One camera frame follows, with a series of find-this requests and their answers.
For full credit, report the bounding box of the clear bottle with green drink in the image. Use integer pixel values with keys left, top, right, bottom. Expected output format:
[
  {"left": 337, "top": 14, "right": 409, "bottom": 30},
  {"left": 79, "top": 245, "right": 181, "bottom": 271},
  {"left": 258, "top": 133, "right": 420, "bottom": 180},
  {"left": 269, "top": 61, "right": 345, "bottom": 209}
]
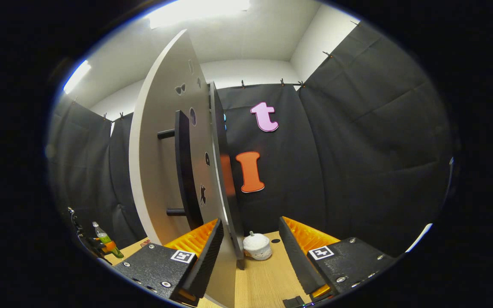
[{"left": 92, "top": 221, "right": 124, "bottom": 259}]

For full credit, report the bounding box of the black backdrop cloth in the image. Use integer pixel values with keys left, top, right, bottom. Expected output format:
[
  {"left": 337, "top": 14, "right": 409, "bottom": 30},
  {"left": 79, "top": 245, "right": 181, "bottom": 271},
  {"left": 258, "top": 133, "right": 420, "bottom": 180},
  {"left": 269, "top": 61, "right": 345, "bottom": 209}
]
[{"left": 48, "top": 21, "right": 454, "bottom": 257}]

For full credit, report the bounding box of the black cabinet door handle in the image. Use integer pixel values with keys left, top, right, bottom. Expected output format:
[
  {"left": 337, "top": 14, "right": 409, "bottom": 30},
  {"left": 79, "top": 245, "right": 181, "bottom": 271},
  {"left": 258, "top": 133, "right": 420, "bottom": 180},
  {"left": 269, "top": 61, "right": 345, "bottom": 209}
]
[{"left": 157, "top": 110, "right": 204, "bottom": 231}]

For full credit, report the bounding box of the small ceiling light panel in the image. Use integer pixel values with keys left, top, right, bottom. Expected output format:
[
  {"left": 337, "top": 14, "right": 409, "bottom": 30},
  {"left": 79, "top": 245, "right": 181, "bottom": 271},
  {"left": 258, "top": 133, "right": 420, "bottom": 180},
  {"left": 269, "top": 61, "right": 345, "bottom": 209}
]
[{"left": 62, "top": 60, "right": 92, "bottom": 95}]

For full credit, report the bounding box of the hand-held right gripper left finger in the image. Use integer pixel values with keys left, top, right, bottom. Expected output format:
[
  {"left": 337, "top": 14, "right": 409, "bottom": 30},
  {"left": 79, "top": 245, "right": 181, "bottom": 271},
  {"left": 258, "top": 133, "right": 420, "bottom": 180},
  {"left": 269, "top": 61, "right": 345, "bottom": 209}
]
[{"left": 114, "top": 219, "right": 225, "bottom": 307}]

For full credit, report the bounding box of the dark grey cabinet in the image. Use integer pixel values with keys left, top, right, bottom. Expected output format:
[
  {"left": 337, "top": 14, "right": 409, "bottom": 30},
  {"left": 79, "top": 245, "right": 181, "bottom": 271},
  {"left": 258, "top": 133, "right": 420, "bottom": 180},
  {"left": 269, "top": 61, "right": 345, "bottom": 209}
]
[{"left": 209, "top": 82, "right": 246, "bottom": 270}]

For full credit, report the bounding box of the large ceiling light panel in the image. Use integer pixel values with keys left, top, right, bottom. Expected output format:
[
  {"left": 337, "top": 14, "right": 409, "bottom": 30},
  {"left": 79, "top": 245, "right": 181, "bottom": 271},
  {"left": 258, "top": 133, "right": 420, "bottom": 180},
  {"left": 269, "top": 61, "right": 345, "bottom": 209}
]
[{"left": 146, "top": 0, "right": 251, "bottom": 30}]

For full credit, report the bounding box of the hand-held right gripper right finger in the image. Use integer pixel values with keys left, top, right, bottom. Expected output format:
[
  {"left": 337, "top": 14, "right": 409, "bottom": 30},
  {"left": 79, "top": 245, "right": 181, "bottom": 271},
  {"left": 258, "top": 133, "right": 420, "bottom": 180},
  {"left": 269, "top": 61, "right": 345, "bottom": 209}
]
[{"left": 278, "top": 216, "right": 401, "bottom": 302}]

